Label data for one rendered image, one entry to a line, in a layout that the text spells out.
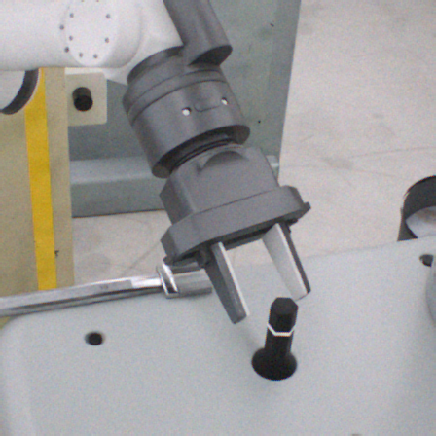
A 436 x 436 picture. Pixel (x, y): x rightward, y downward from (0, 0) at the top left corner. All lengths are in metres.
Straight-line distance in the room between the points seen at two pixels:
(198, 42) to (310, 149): 3.60
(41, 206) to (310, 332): 2.07
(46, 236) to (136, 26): 2.16
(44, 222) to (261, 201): 2.15
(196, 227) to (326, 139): 3.72
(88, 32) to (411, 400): 0.39
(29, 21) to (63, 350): 0.31
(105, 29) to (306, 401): 0.33
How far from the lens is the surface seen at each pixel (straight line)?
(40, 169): 2.71
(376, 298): 0.82
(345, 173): 4.20
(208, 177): 0.71
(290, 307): 0.70
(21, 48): 0.88
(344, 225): 3.90
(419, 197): 3.21
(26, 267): 2.95
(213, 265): 0.71
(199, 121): 0.71
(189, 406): 0.71
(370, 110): 4.68
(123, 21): 0.73
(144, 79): 0.73
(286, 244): 0.72
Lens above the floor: 2.45
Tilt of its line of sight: 40 degrees down
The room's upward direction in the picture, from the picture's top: 5 degrees clockwise
